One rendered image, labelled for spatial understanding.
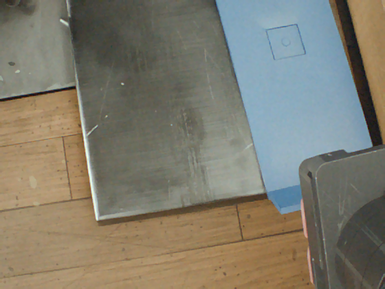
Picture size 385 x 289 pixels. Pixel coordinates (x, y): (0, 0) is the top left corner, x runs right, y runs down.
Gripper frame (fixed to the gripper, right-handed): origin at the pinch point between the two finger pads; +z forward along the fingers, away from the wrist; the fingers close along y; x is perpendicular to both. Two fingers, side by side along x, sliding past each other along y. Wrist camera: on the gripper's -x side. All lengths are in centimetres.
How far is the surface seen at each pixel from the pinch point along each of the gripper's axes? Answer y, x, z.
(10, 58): 9.7, 16.7, 10.4
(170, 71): 7.3, 7.1, 6.6
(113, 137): 4.5, 11.2, 5.0
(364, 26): 7.8, -5.4, 6.2
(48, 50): 9.7, 14.2, 10.4
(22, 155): 4.1, 17.1, 7.2
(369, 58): 5.8, -5.3, 5.7
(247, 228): -2.4, 4.6, 3.3
